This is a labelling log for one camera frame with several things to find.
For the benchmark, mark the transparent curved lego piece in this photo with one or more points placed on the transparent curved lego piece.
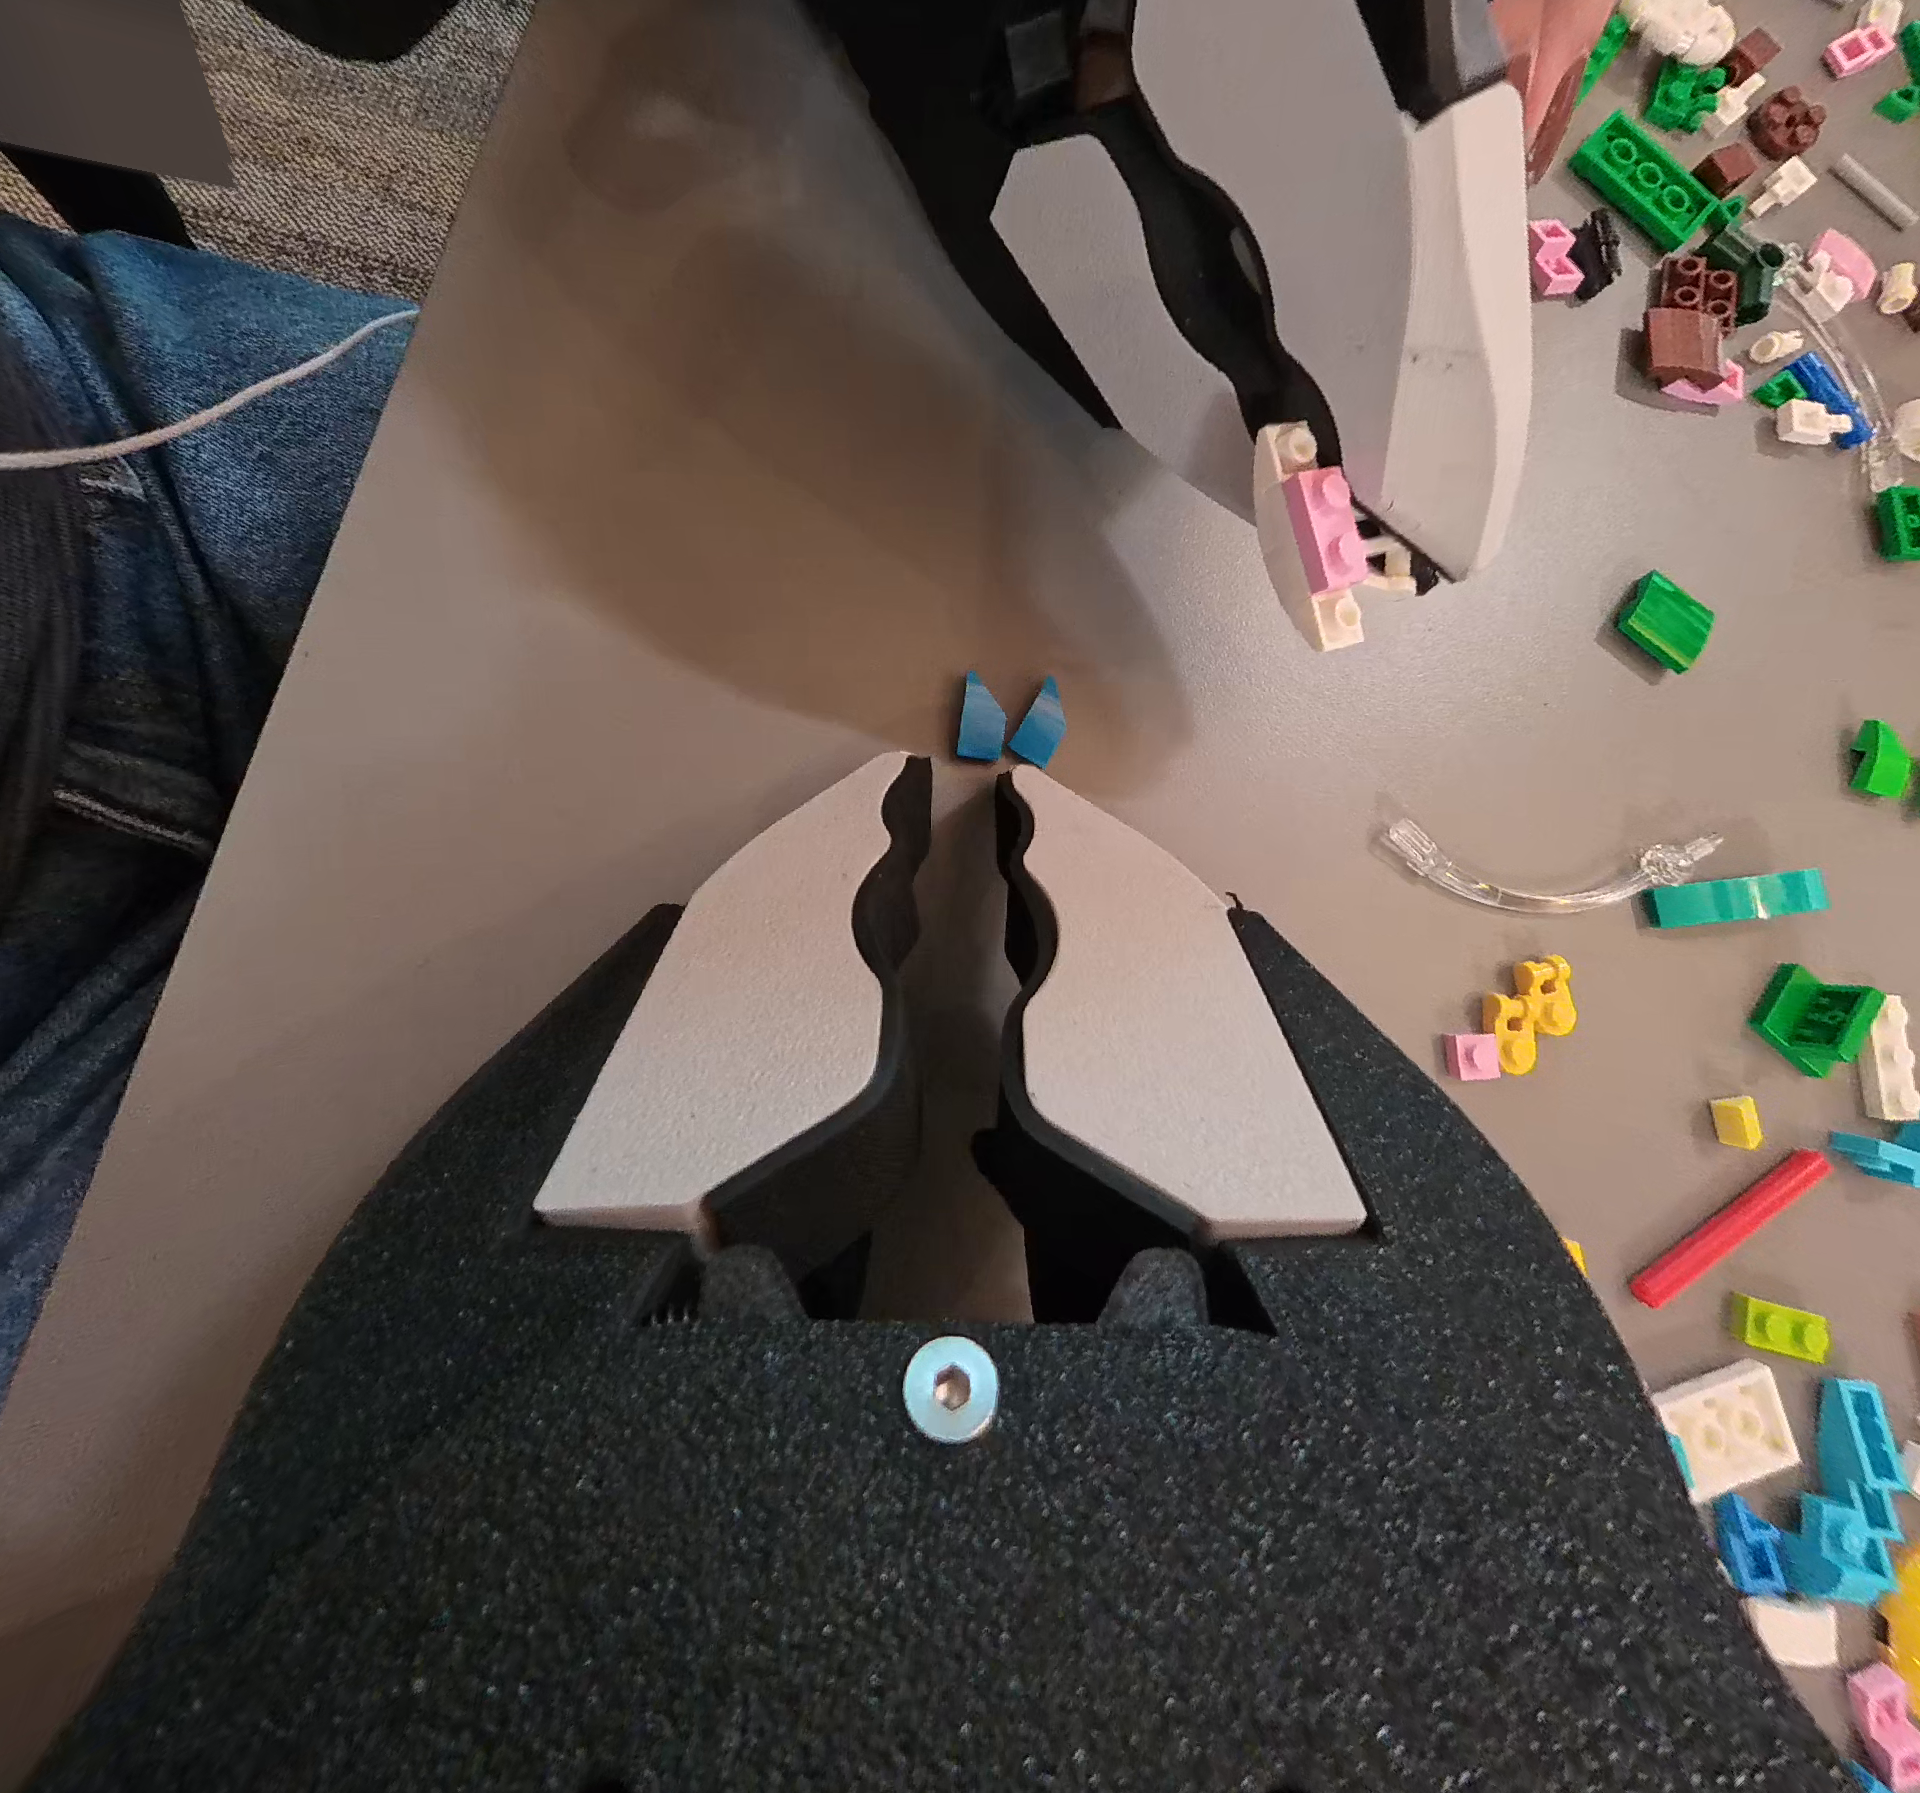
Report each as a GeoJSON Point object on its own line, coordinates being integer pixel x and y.
{"type": "Point", "coordinates": [1543, 885]}

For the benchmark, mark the scattered pile of lego bricks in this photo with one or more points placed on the scattered pile of lego bricks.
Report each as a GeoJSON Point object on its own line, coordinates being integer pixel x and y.
{"type": "Point", "coordinates": [1642, 181]}

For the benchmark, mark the teal lego plate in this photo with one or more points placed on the teal lego plate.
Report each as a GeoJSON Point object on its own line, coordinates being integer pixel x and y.
{"type": "Point", "coordinates": [1733, 901]}

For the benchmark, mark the red lego bar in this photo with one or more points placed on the red lego bar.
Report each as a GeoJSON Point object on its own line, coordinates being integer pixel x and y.
{"type": "Point", "coordinates": [1724, 1231]}

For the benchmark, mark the yellow lego clip pieces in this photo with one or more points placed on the yellow lego clip pieces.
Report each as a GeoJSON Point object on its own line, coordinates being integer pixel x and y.
{"type": "Point", "coordinates": [1530, 1013]}

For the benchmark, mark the pink and white lego assembly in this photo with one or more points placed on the pink and white lego assembly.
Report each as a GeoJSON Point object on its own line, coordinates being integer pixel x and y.
{"type": "Point", "coordinates": [1319, 532]}

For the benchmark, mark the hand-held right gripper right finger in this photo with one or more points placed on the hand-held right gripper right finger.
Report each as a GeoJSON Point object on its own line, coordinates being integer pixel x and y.
{"type": "Point", "coordinates": [1170, 1059]}

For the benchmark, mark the person's leg in jeans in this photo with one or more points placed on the person's leg in jeans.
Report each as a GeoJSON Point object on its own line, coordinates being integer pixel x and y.
{"type": "Point", "coordinates": [178, 774]}

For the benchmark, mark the green ridged lego slope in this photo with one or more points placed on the green ridged lego slope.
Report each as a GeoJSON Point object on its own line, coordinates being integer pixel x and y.
{"type": "Point", "coordinates": [1664, 620]}

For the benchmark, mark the white lego plate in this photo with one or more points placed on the white lego plate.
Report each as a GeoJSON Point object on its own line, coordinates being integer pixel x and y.
{"type": "Point", "coordinates": [1724, 1435]}

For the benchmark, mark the lime green lego plate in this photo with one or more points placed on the lime green lego plate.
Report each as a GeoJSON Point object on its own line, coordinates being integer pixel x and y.
{"type": "Point", "coordinates": [1780, 1328]}

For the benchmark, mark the small green lego slope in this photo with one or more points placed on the small green lego slope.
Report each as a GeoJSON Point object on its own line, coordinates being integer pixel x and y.
{"type": "Point", "coordinates": [1878, 760]}

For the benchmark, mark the small pink lego plate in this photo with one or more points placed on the small pink lego plate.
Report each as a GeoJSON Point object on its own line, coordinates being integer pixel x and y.
{"type": "Point", "coordinates": [1473, 1057]}

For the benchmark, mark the small yellow lego slope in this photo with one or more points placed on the small yellow lego slope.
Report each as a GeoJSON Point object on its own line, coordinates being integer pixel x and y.
{"type": "Point", "coordinates": [1735, 1120]}

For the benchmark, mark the person's left hand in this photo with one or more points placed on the person's left hand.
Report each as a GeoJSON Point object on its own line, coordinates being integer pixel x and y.
{"type": "Point", "coordinates": [1560, 46]}

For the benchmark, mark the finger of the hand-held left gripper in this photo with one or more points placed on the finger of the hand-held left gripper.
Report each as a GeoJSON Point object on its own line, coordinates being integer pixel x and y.
{"type": "Point", "coordinates": [1335, 219]}
{"type": "Point", "coordinates": [1119, 293]}

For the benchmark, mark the green lego brick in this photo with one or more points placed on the green lego brick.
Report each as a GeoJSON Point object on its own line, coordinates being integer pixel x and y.
{"type": "Point", "coordinates": [1815, 1022]}

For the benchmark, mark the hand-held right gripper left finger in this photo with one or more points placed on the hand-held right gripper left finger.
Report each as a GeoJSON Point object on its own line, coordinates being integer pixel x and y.
{"type": "Point", "coordinates": [750, 1029]}

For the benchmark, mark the blue lego slope brick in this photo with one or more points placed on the blue lego slope brick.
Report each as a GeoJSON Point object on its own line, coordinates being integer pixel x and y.
{"type": "Point", "coordinates": [1036, 727]}
{"type": "Point", "coordinates": [977, 718]}

